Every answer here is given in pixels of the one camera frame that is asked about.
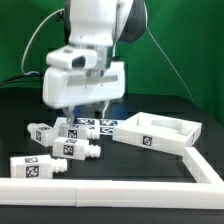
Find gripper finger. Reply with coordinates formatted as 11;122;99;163
67;107;74;124
97;101;110;117

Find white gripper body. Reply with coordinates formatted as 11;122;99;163
42;62;125;109

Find white square tabletop tray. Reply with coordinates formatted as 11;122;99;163
112;112;202;156

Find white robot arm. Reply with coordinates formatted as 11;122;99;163
43;0;147;123

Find white sheet with tags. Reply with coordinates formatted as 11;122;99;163
53;116;126;136

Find white L-shaped obstacle fence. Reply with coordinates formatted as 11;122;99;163
0;147;224;210

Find black cables on table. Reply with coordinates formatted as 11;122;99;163
0;73;46;88

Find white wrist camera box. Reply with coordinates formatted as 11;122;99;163
46;46;97;70

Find grey cable left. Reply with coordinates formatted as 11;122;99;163
20;8;65;75

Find thin grey cable right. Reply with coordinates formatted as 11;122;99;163
145;26;196;103

